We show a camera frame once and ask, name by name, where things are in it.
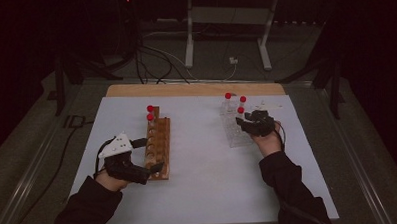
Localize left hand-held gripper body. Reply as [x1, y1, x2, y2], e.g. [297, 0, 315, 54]
[96, 131, 154, 188]

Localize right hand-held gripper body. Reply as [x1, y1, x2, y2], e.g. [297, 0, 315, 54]
[244, 108, 277, 138]

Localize wooden test tube rack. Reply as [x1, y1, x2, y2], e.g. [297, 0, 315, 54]
[141, 105, 174, 182]

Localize person's right hand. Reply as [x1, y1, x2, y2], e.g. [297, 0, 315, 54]
[251, 120, 285, 158]

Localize person's left hand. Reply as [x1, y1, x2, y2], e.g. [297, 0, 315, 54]
[94, 167, 131, 194]

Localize white table mat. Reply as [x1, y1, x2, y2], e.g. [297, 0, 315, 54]
[65, 88, 340, 224]

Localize black stand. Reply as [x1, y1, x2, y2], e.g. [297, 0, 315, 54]
[51, 49, 125, 117]
[272, 20, 347, 122]

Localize grey metal stand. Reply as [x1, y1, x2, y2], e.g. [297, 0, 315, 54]
[182, 0, 284, 74]

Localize right hand-held gripper cable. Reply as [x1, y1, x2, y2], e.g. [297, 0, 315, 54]
[273, 118, 329, 224]

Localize hand-held gripper cable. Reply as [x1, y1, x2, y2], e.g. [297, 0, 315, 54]
[273, 118, 329, 224]
[92, 136, 120, 180]

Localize left hand-held gripper cable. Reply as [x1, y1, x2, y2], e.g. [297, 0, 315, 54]
[92, 136, 120, 180]

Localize white plug with cable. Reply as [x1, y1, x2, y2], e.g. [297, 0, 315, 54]
[222, 56, 240, 81]

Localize long black floor cable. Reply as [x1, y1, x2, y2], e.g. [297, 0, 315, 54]
[3, 120, 99, 224]

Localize bundle of black floor cables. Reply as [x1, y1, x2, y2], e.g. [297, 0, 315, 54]
[130, 28, 194, 86]

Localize aluminium rail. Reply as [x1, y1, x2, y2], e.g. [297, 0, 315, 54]
[317, 84, 396, 224]
[0, 125, 64, 224]

